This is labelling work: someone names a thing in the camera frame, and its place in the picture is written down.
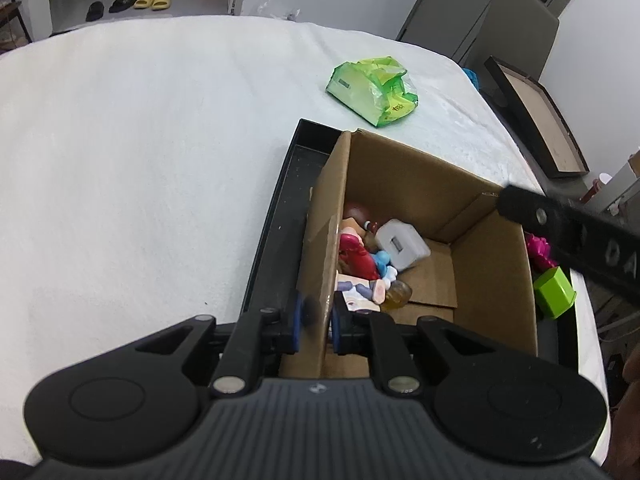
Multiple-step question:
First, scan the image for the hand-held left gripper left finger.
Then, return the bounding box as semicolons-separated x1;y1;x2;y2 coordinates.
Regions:
132;294;307;396

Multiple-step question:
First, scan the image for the black tray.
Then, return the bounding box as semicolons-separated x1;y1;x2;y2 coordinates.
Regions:
241;118;578;376

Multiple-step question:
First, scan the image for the small clear plastic bag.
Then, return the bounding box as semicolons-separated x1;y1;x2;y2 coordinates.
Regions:
255;0;301;23

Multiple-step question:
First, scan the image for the small glass jar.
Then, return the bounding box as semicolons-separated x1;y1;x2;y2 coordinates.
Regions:
381;280;413;311

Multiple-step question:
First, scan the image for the black framed board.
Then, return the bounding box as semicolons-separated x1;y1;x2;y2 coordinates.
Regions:
482;56;591;180

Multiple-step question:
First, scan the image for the pink toy figure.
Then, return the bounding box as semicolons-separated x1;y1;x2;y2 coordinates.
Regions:
522;232;558;271

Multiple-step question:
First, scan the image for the grey chair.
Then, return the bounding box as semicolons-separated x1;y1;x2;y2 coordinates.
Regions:
452;0;560;81

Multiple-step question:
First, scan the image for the white charger plug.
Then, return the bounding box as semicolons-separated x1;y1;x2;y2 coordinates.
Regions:
374;218;432;271

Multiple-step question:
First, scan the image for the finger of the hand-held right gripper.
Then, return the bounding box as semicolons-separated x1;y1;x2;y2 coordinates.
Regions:
496;184;640;306

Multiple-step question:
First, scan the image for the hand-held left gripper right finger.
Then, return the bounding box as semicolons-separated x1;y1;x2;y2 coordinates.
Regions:
330;292;506;396

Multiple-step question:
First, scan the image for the brown cardboard box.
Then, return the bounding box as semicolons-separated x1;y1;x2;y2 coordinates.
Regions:
277;129;540;381

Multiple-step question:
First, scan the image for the blue and red figurine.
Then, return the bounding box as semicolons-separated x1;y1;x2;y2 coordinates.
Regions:
339;227;398;281

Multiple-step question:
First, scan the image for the green tissue packet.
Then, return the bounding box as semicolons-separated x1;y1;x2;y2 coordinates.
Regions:
325;56;419;128

